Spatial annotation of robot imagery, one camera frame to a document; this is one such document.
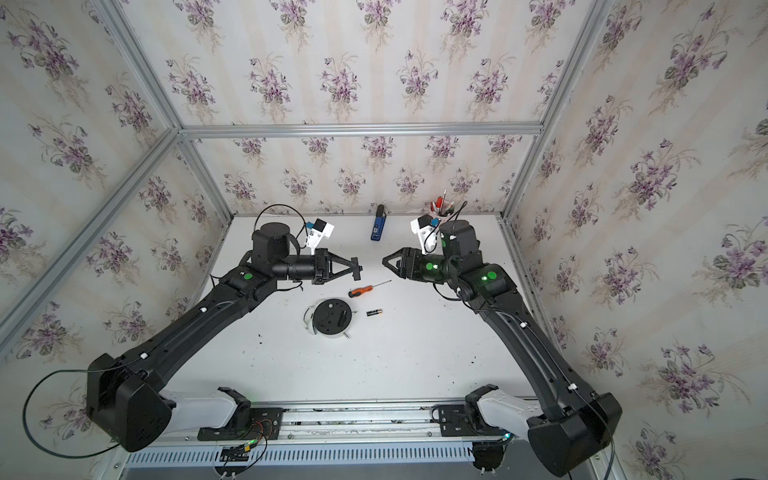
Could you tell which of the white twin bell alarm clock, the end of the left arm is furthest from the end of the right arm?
the white twin bell alarm clock

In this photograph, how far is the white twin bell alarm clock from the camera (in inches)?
34.0

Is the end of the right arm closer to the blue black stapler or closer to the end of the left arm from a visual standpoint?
the end of the left arm

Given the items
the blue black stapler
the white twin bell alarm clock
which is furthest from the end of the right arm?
the blue black stapler

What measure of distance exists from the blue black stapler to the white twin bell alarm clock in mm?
322

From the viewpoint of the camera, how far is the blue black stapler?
3.74ft

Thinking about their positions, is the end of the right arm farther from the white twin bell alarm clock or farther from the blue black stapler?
the blue black stapler

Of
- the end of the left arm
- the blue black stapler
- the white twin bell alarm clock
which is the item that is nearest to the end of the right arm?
the end of the left arm

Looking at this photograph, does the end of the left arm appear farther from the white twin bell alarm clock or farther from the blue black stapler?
the blue black stapler
